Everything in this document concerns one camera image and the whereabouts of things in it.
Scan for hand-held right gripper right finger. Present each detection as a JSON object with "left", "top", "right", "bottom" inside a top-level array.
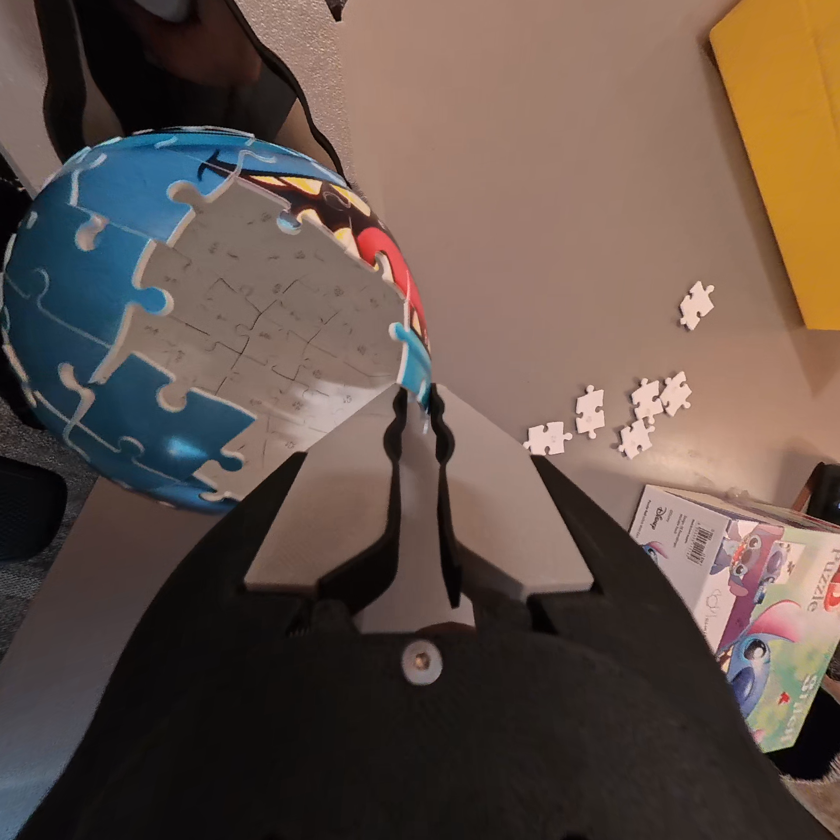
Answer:
[{"left": 428, "top": 382, "right": 596, "bottom": 609}]

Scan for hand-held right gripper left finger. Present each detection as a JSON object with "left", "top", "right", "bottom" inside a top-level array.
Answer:
[{"left": 243, "top": 386, "right": 408, "bottom": 618}]

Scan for white puzzle pieces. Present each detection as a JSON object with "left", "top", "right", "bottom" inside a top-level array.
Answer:
[{"left": 523, "top": 281, "right": 716, "bottom": 460}]

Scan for blue puzzle ball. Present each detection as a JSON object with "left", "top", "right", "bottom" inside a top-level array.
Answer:
[{"left": 0, "top": 128, "right": 435, "bottom": 516}]

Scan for printed cardboard puzzle box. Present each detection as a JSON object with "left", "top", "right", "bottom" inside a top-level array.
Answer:
[{"left": 629, "top": 484, "right": 840, "bottom": 754}]

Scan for person's left hand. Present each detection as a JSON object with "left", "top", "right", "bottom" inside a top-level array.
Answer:
[{"left": 125, "top": 7, "right": 263, "bottom": 101}]

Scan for black electronic device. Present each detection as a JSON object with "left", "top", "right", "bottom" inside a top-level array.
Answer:
[{"left": 791, "top": 461, "right": 840, "bottom": 529}]

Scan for yellow plastic bin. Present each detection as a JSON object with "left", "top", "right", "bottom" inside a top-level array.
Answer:
[{"left": 709, "top": 0, "right": 840, "bottom": 331}]

